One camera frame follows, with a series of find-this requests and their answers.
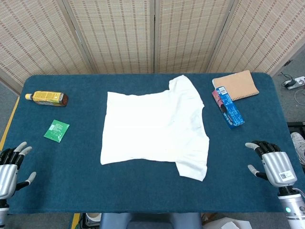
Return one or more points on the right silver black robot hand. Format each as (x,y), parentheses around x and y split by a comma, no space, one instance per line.
(278,164)

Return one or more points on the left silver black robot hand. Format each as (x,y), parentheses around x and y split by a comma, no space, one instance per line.
(8,171)

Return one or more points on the white T-shirt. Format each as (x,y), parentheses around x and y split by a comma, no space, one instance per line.
(152,128)

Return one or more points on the white sneaker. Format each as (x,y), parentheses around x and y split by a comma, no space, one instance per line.
(299,145)

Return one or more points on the black equipment base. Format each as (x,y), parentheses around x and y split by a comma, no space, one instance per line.
(295,124)

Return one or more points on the yellow floor tape strip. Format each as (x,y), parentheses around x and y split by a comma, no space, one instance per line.
(75,221)
(9,122)

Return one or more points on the green sachet packet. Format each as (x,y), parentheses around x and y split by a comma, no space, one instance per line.
(56,130)

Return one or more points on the blue pink cookie box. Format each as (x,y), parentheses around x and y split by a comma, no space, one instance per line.
(230,109)

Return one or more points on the white cardboard box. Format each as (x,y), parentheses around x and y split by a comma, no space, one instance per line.
(228,225)

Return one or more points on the black power plug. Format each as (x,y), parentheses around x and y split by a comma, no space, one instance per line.
(288,83)

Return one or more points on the yellow label tea bottle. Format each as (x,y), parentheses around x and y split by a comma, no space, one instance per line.
(45,96)

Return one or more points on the white power strip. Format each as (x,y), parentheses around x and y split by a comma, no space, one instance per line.
(299,81)

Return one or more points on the brown spiral notebook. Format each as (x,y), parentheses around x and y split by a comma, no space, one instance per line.
(238,83)

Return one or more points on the blue grey robot torso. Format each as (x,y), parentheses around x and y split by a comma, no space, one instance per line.
(114,220)

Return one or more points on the woven bamboo screen panel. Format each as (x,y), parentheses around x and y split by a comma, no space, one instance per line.
(262,35)
(31,35)
(114,35)
(188,35)

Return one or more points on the blue carpet table cover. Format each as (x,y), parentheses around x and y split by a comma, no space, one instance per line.
(143,195)

